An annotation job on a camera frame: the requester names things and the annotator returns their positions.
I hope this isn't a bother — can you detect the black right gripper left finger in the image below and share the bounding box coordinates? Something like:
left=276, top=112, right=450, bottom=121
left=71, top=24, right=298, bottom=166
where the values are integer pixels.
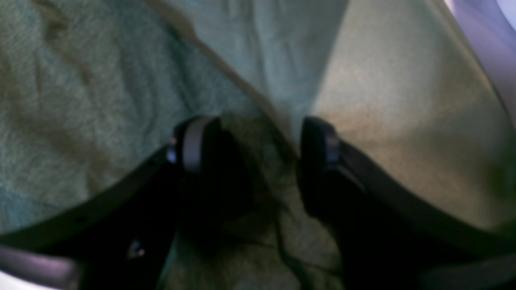
left=1, top=117, right=224, bottom=290

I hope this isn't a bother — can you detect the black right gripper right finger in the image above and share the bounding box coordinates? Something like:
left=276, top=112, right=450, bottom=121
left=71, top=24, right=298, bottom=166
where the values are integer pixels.
left=298, top=117, right=515, bottom=290

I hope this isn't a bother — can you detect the green T-shirt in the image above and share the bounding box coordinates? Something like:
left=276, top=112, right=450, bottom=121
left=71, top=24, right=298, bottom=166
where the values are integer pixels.
left=1, top=0, right=344, bottom=290

